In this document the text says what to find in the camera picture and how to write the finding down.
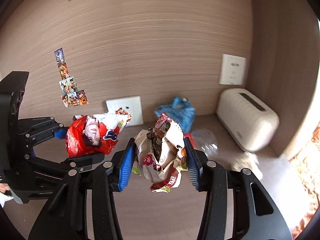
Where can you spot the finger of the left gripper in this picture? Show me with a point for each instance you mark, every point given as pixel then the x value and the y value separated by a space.
pixel 59 170
pixel 34 131

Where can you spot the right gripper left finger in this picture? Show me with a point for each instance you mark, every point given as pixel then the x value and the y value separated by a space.
pixel 64 214

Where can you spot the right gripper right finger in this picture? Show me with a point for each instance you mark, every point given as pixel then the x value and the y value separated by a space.
pixel 255 214

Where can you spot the red snack wrapper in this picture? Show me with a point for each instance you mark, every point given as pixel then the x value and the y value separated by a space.
pixel 97 133

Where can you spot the clear plastic bottle orange label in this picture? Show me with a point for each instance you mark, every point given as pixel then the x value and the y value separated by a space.
pixel 204 140

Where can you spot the red white wrapper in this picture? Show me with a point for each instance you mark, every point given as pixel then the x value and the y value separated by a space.
pixel 160 154

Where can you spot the person's left hand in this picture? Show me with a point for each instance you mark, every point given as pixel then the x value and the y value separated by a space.
pixel 4 188

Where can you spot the cartoon sticker strip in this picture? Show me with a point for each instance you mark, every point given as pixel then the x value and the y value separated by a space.
pixel 71 95

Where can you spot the small crumpled paper ball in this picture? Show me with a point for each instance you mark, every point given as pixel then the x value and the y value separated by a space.
pixel 247 160

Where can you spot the white tissue box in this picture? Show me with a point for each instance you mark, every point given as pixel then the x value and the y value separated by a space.
pixel 250 122

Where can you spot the blue snack bag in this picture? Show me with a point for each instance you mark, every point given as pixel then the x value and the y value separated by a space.
pixel 180 110

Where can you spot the lower white wall socket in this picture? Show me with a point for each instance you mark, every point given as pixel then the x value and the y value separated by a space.
pixel 130 104

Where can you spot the white wall socket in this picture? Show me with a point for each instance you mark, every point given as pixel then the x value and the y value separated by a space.
pixel 232 70
pixel 130 104

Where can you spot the upper white wall socket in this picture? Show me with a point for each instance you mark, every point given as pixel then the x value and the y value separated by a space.
pixel 232 70

